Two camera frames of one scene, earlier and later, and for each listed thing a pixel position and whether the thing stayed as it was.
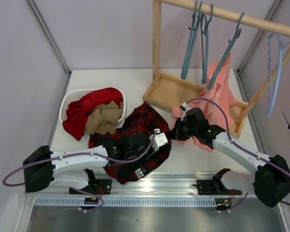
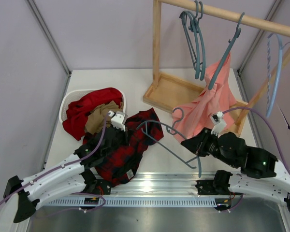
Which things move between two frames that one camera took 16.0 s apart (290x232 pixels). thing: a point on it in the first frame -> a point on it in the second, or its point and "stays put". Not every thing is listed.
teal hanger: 207,23 -> 197,18
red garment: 78,110 stays put
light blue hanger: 281,46 stays put
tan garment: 103,120 stays put
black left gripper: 146,146 -> 121,135
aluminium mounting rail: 159,185 stays put
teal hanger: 193,31 -> 172,131
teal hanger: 205,65 -> 194,16
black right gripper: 177,130 -> 199,141
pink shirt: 217,104 stays put
